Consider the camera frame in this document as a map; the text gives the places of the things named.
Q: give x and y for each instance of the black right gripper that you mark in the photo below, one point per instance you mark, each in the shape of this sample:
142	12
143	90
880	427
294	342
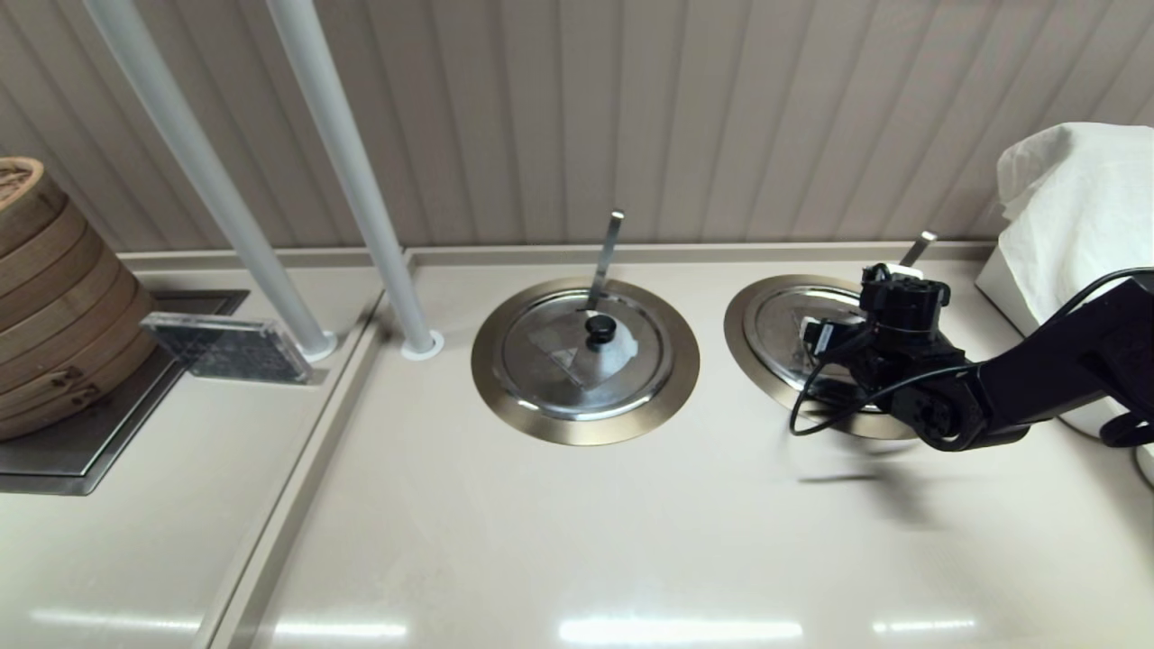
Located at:
902	311

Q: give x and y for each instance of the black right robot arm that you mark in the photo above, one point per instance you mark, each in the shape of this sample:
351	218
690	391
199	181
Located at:
1064	361

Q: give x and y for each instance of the white metal pole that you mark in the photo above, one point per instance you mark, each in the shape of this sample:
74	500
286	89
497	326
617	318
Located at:
197	153
346	153

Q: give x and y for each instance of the clear acrylic sign holder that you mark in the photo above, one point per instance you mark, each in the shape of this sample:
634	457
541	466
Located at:
225	350

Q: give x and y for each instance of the bamboo steamer stack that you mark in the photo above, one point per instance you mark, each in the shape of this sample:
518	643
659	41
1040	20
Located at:
54	315

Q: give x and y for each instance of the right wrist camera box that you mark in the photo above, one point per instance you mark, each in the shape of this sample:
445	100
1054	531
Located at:
825	338

